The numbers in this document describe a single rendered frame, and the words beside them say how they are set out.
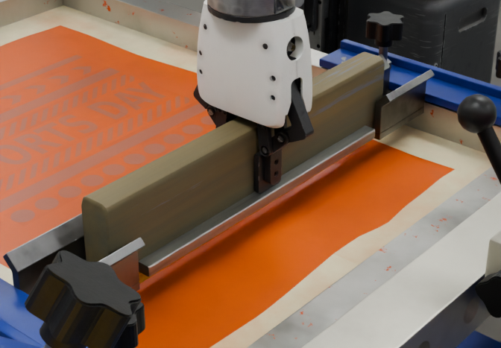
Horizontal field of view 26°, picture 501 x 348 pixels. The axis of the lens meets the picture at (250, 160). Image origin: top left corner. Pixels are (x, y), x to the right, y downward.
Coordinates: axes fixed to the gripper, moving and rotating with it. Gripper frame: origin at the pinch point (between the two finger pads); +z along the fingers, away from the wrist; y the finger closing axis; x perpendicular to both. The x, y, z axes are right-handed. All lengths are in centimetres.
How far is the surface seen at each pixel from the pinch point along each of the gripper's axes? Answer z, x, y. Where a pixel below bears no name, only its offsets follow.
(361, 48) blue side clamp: 0.6, -29.4, 8.5
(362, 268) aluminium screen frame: 2.6, 4.4, -15.7
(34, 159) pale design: 6.0, 6.0, 24.3
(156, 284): 6.1, 13.5, -0.8
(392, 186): 6.0, -13.4, -6.9
